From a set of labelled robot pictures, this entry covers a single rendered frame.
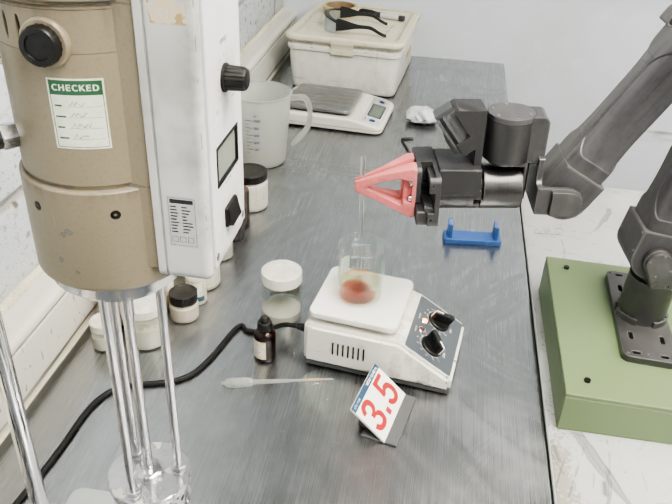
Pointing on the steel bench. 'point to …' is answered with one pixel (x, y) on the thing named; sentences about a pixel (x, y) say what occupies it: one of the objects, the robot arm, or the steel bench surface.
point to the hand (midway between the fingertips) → (361, 184)
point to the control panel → (429, 332)
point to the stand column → (14, 408)
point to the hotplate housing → (374, 351)
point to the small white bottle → (199, 288)
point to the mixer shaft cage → (150, 471)
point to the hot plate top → (336, 312)
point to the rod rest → (472, 236)
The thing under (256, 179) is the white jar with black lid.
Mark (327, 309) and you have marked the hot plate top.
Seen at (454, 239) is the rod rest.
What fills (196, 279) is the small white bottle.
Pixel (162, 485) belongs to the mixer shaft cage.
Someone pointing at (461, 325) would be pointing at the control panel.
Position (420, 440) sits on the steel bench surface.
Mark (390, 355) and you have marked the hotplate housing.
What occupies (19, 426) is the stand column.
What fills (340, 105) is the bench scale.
